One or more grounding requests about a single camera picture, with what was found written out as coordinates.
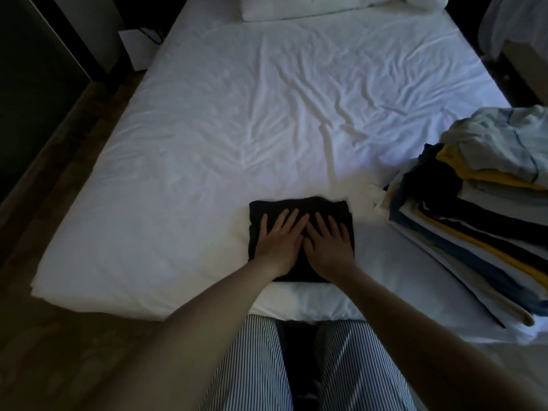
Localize person's left hand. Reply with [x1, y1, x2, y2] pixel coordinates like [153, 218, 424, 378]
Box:
[253, 208, 311, 275]

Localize person's right hand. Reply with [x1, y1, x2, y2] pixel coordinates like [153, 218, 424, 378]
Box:
[302, 212, 357, 284]

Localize black garment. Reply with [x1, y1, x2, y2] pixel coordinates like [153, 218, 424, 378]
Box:
[248, 196, 356, 284]

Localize person's left forearm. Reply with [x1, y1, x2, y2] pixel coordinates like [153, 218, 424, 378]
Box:
[88, 256, 283, 411]

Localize person's right forearm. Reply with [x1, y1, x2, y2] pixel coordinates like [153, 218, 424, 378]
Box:
[327, 269, 548, 411]

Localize bed with white sheet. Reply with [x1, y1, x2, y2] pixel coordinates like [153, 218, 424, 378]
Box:
[30, 0, 548, 394]

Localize striped trousers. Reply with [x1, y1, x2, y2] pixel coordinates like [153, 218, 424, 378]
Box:
[198, 313, 419, 411]

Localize stack of folded clothes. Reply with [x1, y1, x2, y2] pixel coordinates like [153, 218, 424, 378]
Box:
[369, 104, 548, 331]

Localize white pillow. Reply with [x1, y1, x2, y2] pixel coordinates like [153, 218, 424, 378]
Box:
[240, 0, 451, 23]

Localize dark wardrobe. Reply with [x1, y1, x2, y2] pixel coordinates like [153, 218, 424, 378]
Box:
[0, 0, 91, 207]

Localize white cloth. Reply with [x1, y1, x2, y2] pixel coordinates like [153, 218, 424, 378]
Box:
[477, 0, 548, 61]

